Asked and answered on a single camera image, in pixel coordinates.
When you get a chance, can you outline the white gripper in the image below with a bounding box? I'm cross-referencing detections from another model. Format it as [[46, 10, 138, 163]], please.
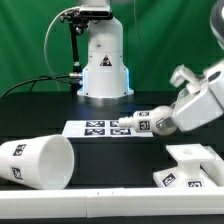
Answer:
[[156, 60, 224, 132]]

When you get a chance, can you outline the white lamp base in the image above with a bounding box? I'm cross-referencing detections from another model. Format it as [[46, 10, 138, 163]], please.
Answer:
[[153, 144, 216, 188]]

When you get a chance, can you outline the white conical lamp shade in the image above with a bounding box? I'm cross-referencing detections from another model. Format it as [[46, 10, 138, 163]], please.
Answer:
[[0, 135, 75, 190]]

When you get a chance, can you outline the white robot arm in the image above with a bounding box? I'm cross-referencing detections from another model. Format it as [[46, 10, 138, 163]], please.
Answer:
[[76, 0, 224, 135]]

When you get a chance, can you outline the marker sheet on table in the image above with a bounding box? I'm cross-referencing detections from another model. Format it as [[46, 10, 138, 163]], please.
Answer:
[[62, 120, 153, 138]]

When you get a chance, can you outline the white right rail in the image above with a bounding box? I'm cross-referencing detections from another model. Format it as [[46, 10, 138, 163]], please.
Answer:
[[201, 146, 224, 187]]

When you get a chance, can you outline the white rail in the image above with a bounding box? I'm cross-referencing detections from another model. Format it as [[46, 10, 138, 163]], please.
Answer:
[[201, 146, 224, 187], [0, 187, 224, 219]]

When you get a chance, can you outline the white front rail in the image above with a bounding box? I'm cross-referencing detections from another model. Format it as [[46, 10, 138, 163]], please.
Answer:
[[0, 187, 224, 219]]

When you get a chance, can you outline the black camera on stand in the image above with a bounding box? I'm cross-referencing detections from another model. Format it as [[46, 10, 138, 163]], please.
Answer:
[[79, 6, 111, 19]]

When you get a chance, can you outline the black cable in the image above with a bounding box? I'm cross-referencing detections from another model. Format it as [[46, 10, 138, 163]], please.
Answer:
[[0, 74, 83, 100]]

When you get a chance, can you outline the grey cable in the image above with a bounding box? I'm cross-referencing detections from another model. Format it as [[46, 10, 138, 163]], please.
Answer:
[[43, 9, 73, 91]]

